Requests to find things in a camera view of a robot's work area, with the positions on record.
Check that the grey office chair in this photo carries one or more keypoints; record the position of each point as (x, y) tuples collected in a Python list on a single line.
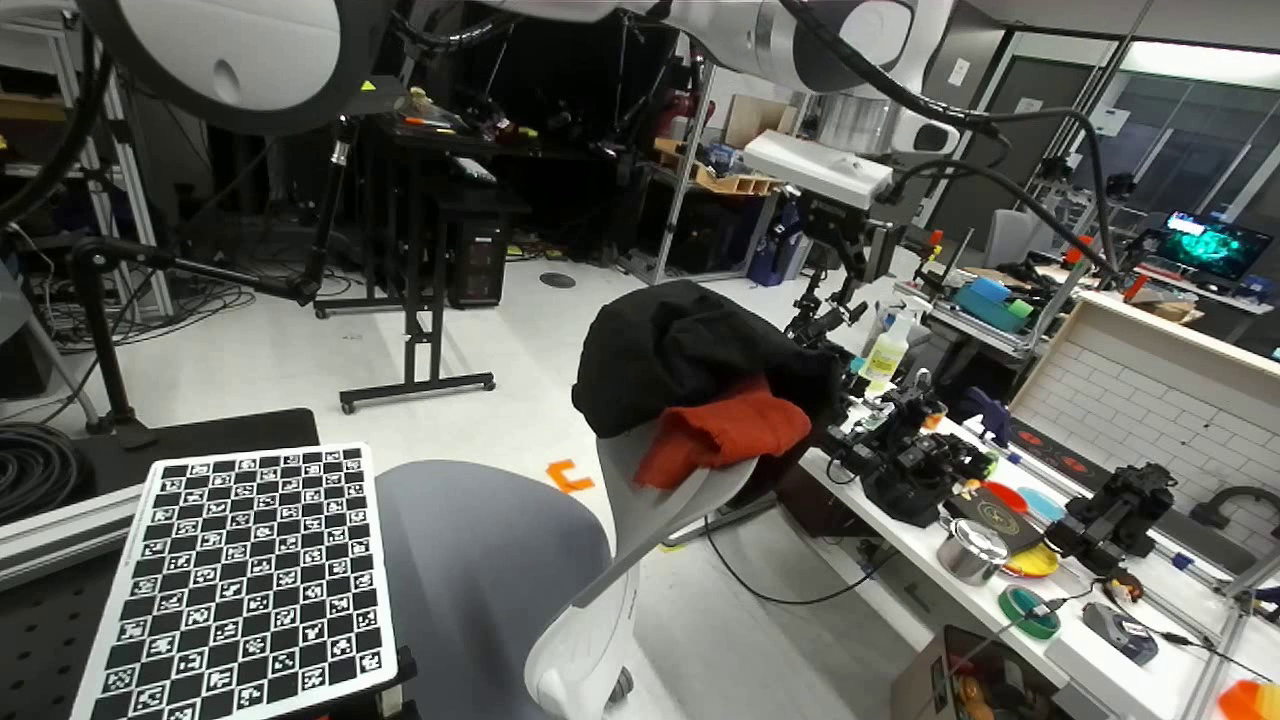
[(494, 575)]

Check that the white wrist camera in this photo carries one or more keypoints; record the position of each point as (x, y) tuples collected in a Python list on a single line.
[(820, 170)]

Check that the metal cup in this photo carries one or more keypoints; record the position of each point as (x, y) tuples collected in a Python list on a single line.
[(970, 549)]

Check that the red plate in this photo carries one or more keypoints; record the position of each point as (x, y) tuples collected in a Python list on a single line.
[(1007, 498)]

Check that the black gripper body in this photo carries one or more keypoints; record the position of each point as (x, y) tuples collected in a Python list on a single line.
[(847, 235)]

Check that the black equipment pile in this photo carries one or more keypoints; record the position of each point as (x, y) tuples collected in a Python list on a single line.
[(922, 460)]

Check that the black mechanical device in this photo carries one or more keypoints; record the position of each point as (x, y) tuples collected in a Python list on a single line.
[(1115, 513)]

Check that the yellow green bottle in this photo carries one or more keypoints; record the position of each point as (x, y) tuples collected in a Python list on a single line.
[(882, 363)]

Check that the grey door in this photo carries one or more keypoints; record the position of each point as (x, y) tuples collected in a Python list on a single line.
[(1035, 133)]

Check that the black white calibration checkerboard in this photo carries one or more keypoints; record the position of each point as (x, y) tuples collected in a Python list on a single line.
[(240, 587)]

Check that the orange floor marker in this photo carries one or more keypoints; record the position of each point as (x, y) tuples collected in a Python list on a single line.
[(571, 479)]

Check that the white desk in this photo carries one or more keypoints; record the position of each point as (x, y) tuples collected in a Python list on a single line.
[(1162, 672)]

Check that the white pegboard panel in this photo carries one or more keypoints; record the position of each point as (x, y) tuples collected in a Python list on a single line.
[(1135, 412)]

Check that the metal shelf rack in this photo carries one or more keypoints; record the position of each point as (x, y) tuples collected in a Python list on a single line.
[(705, 172)]

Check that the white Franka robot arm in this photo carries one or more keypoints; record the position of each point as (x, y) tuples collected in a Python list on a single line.
[(227, 53)]

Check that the orange towel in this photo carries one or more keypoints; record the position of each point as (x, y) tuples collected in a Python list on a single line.
[(727, 424)]

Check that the black flat device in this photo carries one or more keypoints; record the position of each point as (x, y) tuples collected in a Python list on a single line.
[(1204, 547)]

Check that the black camera stand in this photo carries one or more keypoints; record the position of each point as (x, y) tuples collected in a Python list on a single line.
[(100, 344)]

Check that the green tape roll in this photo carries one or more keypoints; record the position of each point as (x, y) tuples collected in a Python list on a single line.
[(1024, 614)]

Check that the black fabric bag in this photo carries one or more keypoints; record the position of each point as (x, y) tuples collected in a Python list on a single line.
[(680, 344)]

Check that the grey handheld device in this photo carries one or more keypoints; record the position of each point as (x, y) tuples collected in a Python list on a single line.
[(1119, 628)]

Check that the cardboard box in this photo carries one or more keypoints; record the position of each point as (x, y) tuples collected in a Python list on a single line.
[(985, 681)]

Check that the monitor with teal screen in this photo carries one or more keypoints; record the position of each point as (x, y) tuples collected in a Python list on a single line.
[(1204, 244)]

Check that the blue teal box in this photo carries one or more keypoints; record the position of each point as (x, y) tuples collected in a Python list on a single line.
[(993, 306)]

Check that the blue bin stack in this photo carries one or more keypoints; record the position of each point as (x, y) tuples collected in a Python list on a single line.
[(776, 244)]

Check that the black camera rig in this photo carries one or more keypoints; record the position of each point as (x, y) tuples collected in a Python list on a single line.
[(832, 326)]

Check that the aluminium rail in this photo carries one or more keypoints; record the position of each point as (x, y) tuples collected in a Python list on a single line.
[(62, 532)]

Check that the black case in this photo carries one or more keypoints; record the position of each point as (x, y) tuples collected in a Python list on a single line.
[(477, 262)]

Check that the yellow bowl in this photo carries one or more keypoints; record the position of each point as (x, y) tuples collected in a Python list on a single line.
[(1035, 562)]

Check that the orange ball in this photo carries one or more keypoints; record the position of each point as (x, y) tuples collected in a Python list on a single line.
[(1242, 700)]

